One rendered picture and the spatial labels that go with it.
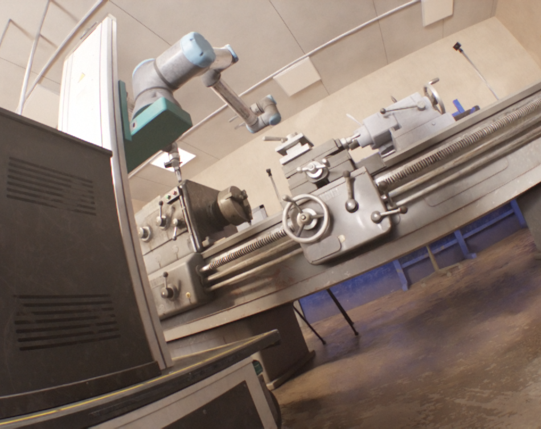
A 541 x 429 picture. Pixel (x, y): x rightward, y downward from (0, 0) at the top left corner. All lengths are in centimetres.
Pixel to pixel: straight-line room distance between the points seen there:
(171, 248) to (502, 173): 185
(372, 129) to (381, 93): 368
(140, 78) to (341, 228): 99
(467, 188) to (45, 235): 148
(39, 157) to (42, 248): 18
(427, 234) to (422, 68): 457
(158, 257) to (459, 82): 502
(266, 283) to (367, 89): 437
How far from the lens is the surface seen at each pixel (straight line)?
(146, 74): 119
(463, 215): 128
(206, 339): 176
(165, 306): 180
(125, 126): 109
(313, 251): 130
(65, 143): 70
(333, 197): 132
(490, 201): 131
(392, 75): 555
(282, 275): 155
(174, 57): 113
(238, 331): 162
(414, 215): 144
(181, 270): 169
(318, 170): 129
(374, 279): 469
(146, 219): 212
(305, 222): 125
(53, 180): 63
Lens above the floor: 37
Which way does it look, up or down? 17 degrees up
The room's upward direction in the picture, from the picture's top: 20 degrees counter-clockwise
